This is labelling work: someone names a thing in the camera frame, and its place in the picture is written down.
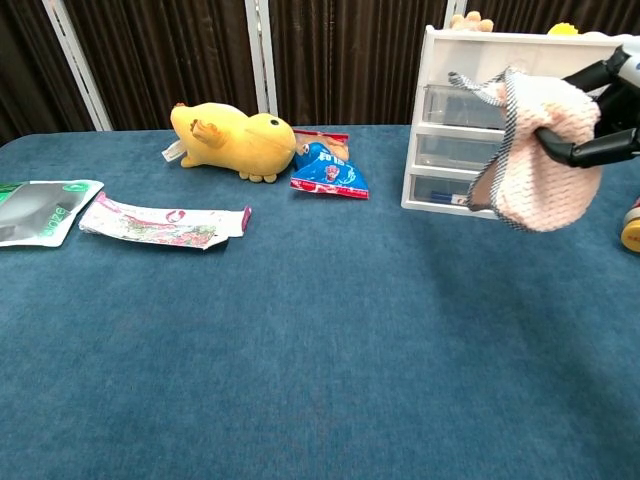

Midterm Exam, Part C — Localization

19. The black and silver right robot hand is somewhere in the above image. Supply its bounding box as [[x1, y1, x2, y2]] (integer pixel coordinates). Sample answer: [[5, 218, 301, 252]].
[[537, 44, 640, 169]]

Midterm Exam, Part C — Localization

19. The white cloth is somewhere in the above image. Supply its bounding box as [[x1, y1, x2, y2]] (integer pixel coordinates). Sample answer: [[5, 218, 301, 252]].
[[447, 65, 604, 234]]

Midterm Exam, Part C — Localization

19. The red labelled drink bottle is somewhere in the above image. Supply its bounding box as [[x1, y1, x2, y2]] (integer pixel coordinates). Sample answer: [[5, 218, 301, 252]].
[[620, 197, 640, 254]]

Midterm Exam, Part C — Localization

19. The white plastic drawer organizer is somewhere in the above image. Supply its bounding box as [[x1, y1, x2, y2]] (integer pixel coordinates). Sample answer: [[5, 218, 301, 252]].
[[400, 24, 626, 221]]

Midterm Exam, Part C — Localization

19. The small tan toy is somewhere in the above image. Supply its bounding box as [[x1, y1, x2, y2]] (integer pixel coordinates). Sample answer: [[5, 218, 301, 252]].
[[449, 12, 495, 34]]

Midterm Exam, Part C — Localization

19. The blue snack bag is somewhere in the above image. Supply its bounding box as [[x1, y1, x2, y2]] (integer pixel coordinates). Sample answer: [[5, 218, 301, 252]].
[[290, 128, 371, 201]]

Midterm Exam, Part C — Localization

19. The blue felt table mat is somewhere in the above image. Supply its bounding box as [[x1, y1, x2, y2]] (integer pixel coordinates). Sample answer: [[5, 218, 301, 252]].
[[0, 123, 640, 480]]

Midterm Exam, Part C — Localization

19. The yellow plush toy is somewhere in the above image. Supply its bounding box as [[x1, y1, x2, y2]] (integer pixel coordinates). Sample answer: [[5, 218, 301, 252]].
[[162, 102, 298, 184]]

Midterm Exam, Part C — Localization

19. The dark brown curtain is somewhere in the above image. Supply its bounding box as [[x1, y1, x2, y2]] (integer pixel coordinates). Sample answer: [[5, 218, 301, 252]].
[[0, 0, 640, 146]]

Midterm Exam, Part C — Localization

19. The pink and white flat packet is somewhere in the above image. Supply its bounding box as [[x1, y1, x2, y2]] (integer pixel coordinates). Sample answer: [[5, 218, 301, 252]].
[[78, 191, 253, 251]]

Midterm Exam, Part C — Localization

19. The green and white package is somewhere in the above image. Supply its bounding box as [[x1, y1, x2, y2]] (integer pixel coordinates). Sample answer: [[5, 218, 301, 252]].
[[0, 178, 105, 249]]

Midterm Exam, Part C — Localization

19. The white frame pole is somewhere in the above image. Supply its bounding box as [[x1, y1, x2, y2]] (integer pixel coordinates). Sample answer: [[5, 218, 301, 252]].
[[443, 0, 469, 29], [243, 0, 279, 119], [42, 0, 113, 132]]

